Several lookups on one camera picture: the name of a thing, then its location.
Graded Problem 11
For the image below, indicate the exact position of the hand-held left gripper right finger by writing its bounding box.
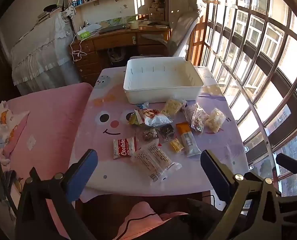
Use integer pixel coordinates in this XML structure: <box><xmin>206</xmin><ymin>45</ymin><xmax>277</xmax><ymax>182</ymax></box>
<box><xmin>200</xmin><ymin>149</ymin><xmax>297</xmax><ymax>240</ymax></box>

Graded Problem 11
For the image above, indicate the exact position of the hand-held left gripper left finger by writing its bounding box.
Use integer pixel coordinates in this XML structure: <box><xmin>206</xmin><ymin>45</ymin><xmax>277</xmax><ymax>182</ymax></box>
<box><xmin>15</xmin><ymin>149</ymin><xmax>98</xmax><ymax>240</ymax></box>

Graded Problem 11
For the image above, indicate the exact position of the red cookie packet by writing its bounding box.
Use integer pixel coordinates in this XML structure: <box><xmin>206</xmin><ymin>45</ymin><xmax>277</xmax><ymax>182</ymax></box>
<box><xmin>113</xmin><ymin>137</ymin><xmax>139</xmax><ymax>160</ymax></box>

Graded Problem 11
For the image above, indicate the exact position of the clear floss cake packet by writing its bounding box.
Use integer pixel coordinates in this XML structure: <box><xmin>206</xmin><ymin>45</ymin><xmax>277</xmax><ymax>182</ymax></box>
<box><xmin>205</xmin><ymin>107</ymin><xmax>226</xmax><ymax>133</ymax></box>

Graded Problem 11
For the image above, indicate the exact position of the orange snack packet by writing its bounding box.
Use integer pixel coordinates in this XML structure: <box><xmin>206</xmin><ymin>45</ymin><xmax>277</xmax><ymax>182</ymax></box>
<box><xmin>176</xmin><ymin>122</ymin><xmax>191</xmax><ymax>134</ymax></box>

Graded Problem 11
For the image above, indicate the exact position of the clear nut snack packet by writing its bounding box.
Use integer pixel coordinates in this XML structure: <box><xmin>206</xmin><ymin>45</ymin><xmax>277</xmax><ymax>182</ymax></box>
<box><xmin>182</xmin><ymin>103</ymin><xmax>209</xmax><ymax>133</ymax></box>

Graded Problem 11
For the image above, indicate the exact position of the clear printed bread bag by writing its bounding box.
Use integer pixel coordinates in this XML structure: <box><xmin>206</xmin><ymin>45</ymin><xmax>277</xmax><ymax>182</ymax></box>
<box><xmin>131</xmin><ymin>140</ymin><xmax>182</xmax><ymax>185</ymax></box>

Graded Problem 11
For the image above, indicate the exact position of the green snack packet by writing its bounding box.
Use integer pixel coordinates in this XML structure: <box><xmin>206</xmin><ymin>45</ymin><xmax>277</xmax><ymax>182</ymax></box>
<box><xmin>128</xmin><ymin>114</ymin><xmax>141</xmax><ymax>126</ymax></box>

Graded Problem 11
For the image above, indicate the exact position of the clear rice cake packet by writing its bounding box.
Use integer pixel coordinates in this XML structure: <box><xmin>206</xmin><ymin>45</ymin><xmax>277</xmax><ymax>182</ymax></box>
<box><xmin>161</xmin><ymin>98</ymin><xmax>186</xmax><ymax>118</ymax></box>

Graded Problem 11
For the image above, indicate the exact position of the red white snack bag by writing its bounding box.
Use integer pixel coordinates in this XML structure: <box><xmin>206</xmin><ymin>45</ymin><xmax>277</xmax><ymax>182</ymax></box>
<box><xmin>135</xmin><ymin>108</ymin><xmax>172</xmax><ymax>128</ymax></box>

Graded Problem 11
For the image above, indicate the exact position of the white plastic bin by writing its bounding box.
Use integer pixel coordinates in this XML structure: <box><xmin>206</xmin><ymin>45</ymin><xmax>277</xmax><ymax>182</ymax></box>
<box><xmin>123</xmin><ymin>57</ymin><xmax>204</xmax><ymax>105</ymax></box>

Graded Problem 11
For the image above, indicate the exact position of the grey white long packet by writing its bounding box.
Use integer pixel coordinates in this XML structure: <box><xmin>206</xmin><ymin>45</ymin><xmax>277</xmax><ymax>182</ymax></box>
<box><xmin>180</xmin><ymin>131</ymin><xmax>202</xmax><ymax>157</ymax></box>

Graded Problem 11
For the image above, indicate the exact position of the yellow small packet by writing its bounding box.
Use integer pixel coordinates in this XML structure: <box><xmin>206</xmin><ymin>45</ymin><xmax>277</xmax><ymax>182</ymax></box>
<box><xmin>169</xmin><ymin>139</ymin><xmax>184</xmax><ymax>154</ymax></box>

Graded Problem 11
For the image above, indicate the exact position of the pink bed sheet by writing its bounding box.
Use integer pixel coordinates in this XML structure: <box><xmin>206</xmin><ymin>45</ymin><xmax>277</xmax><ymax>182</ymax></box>
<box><xmin>4</xmin><ymin>82</ymin><xmax>94</xmax><ymax>240</ymax></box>

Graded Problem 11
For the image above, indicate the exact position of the brown snowflake foil packet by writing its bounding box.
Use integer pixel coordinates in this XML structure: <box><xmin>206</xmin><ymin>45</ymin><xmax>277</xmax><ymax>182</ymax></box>
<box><xmin>158</xmin><ymin>124</ymin><xmax>176</xmax><ymax>142</ymax></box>

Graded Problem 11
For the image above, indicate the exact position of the person's pink clothing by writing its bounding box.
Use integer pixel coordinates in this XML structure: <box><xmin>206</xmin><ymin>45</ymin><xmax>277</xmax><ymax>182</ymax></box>
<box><xmin>116</xmin><ymin>201</ymin><xmax>189</xmax><ymax>240</ymax></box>

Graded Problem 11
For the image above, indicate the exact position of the brown granola packet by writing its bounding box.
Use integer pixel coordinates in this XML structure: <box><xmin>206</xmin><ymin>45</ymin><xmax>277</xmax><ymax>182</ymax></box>
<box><xmin>142</xmin><ymin>128</ymin><xmax>159</xmax><ymax>142</ymax></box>

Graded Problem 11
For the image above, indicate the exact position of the cartoon printed tablecloth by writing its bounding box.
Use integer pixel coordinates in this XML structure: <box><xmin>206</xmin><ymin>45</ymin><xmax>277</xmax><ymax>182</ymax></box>
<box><xmin>70</xmin><ymin>66</ymin><xmax>250</xmax><ymax>203</ymax></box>

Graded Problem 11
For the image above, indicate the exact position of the cartoon printed pillow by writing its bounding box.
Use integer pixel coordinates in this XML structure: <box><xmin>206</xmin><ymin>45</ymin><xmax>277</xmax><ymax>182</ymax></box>
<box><xmin>0</xmin><ymin>101</ymin><xmax>30</xmax><ymax>165</ymax></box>

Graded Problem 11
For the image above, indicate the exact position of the window with metal grille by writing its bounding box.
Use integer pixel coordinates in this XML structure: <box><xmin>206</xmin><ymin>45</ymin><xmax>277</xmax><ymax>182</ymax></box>
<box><xmin>186</xmin><ymin>0</ymin><xmax>297</xmax><ymax>198</ymax></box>

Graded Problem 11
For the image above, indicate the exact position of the dark printed bag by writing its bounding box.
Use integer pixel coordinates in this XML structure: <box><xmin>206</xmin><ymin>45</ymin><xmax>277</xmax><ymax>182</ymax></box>
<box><xmin>107</xmin><ymin>47</ymin><xmax>126</xmax><ymax>63</ymax></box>

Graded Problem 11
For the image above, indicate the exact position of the white lace cover cloth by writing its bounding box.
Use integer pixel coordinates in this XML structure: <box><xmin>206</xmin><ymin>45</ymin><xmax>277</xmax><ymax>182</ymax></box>
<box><xmin>10</xmin><ymin>11</ymin><xmax>81</xmax><ymax>95</ymax></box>

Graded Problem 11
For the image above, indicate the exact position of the wooden desk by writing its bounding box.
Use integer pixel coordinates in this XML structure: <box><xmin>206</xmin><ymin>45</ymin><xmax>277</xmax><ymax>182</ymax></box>
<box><xmin>70</xmin><ymin>25</ymin><xmax>171</xmax><ymax>85</ymax></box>

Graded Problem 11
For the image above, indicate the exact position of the dark keyboard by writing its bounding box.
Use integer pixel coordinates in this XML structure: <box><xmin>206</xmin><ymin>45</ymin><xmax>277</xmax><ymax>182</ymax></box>
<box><xmin>99</xmin><ymin>25</ymin><xmax>129</xmax><ymax>34</ymax></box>

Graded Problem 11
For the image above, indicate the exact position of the green printed picture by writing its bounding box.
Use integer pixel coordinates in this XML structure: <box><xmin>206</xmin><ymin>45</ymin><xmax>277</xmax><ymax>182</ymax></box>
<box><xmin>106</xmin><ymin>16</ymin><xmax>136</xmax><ymax>27</ymax></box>

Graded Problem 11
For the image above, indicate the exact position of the white office chair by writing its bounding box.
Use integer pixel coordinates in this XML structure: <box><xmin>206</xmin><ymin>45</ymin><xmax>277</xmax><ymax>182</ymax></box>
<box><xmin>130</xmin><ymin>0</ymin><xmax>206</xmax><ymax>63</ymax></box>

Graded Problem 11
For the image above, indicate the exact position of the floral cloth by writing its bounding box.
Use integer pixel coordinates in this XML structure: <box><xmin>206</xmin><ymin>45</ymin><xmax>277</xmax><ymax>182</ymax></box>
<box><xmin>61</xmin><ymin>5</ymin><xmax>76</xmax><ymax>19</ymax></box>

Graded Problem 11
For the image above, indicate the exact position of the wooden bookshelf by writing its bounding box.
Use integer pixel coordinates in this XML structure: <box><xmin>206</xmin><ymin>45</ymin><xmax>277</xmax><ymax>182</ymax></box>
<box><xmin>65</xmin><ymin>0</ymin><xmax>169</xmax><ymax>30</ymax></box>

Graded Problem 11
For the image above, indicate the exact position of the plush toy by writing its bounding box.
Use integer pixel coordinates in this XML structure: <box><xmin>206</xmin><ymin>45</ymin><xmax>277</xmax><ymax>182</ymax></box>
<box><xmin>148</xmin><ymin>0</ymin><xmax>165</xmax><ymax>22</ymax></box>

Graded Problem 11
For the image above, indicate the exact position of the white charger cable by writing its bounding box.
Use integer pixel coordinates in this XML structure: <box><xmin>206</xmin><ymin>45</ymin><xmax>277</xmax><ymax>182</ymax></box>
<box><xmin>72</xmin><ymin>31</ymin><xmax>100</xmax><ymax>62</ymax></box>

